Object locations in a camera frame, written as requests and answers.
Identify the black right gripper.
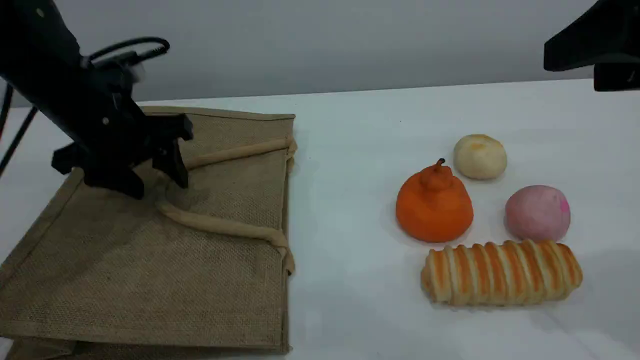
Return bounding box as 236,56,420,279
593,62,640,92

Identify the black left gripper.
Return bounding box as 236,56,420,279
50,62,195,201

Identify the brown jute bag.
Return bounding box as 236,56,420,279
0,106,298,360

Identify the orange fruit with stem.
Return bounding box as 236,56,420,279
395,158,474,244

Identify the pink round bun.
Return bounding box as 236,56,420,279
504,185,572,244

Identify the cream round bun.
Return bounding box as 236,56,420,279
453,134,508,181

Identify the striped long bread roll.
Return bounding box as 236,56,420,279
420,239,584,307

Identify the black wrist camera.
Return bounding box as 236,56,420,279
102,52,148,86

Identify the black looped camera cable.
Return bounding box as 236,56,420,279
85,36,172,68

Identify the black thin cable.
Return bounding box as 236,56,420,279
0,84,14,141
0,106,39,177

